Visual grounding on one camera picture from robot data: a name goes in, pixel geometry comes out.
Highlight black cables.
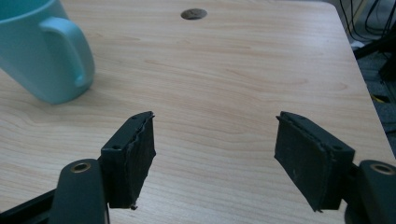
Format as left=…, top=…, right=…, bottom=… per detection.
left=338, top=0, right=396, bottom=43

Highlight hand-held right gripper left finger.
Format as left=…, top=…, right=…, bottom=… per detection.
left=100, top=110, right=157, bottom=211

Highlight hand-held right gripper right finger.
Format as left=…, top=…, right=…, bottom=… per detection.
left=274, top=110, right=356, bottom=213

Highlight light blue mug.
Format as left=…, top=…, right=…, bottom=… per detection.
left=0, top=0, right=96, bottom=105

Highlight black metal stand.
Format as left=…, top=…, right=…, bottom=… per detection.
left=353, top=31, right=396, bottom=82

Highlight round table cable hole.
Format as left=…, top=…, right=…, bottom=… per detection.
left=180, top=7, right=208, bottom=21

